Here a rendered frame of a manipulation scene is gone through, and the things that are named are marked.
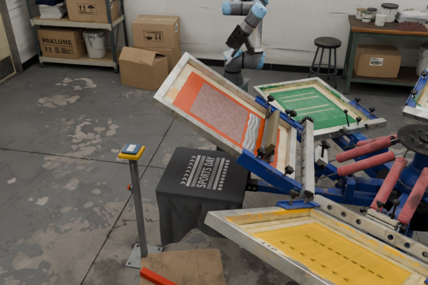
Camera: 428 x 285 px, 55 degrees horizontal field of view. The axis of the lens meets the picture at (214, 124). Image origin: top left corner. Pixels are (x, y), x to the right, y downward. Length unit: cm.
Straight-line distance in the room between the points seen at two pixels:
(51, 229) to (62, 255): 31
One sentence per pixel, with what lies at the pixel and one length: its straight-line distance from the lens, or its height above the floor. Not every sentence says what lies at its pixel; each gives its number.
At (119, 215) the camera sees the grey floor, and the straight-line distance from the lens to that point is 361.
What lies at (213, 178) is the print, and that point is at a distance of 236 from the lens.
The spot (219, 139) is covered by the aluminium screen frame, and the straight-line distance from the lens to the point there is 192.
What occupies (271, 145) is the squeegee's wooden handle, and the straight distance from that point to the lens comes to 203.
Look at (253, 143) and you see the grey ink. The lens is 212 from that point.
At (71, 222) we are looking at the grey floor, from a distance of 365.
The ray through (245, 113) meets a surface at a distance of 231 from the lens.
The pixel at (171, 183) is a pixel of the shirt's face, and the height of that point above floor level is 95.
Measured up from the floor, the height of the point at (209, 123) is 137.
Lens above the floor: 240
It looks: 31 degrees down
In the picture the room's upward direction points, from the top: straight up
